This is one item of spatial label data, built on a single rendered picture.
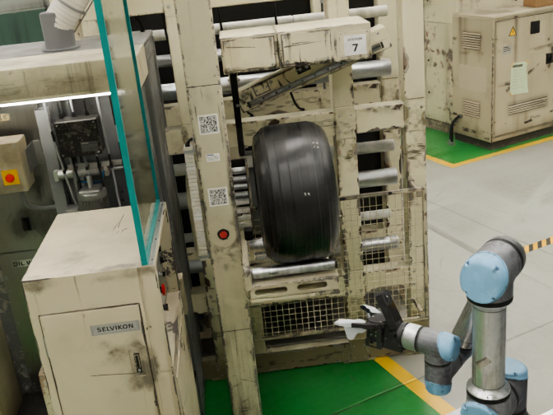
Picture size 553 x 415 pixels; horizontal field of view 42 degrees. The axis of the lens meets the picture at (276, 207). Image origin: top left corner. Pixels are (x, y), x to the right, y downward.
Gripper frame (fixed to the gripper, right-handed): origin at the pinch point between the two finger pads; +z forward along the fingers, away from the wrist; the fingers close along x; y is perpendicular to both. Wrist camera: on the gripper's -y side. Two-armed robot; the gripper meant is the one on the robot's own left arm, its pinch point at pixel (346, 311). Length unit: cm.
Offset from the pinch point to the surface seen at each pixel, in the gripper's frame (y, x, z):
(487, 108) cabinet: 0, 481, 145
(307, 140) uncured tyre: -42, 45, 46
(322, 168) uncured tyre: -33, 42, 37
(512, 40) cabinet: -62, 491, 129
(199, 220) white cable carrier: -10, 23, 83
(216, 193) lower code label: -21, 26, 76
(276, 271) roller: 11, 38, 56
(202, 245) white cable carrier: 1, 25, 83
